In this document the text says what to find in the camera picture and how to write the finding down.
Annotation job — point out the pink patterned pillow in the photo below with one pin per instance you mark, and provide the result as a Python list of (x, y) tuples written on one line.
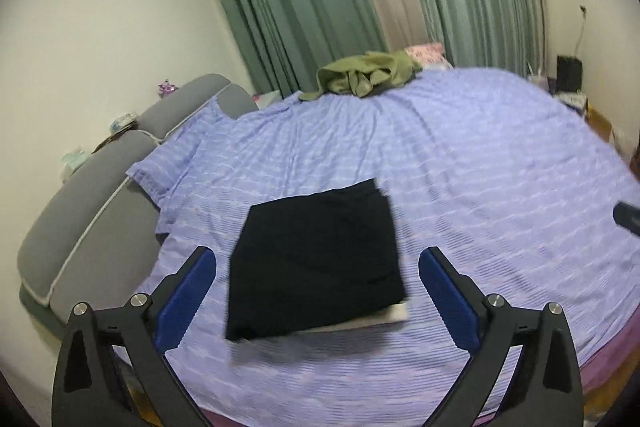
[(427, 54)]

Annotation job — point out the white folded garment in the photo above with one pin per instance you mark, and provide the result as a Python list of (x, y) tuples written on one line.
[(370, 319)]

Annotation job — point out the olive green garment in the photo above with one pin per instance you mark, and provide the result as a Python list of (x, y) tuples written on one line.
[(364, 75)]

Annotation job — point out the black pants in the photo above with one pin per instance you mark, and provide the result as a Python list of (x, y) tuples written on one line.
[(313, 261)]

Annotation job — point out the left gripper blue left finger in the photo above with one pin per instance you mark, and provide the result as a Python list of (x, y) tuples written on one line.
[(89, 386)]

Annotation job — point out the purple toy on headboard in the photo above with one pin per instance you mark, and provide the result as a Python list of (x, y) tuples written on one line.
[(166, 88)]

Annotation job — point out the black speaker box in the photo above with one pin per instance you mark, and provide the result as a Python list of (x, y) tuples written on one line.
[(568, 74)]

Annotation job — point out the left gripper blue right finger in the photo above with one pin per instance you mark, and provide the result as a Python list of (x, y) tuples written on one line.
[(545, 388)]

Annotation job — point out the white paper bag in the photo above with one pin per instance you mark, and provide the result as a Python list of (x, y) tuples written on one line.
[(537, 78)]

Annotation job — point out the purple floral bed sheet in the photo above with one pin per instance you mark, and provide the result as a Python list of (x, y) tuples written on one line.
[(511, 185)]

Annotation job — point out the grey padded headboard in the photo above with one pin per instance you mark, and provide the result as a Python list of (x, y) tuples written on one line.
[(95, 241)]

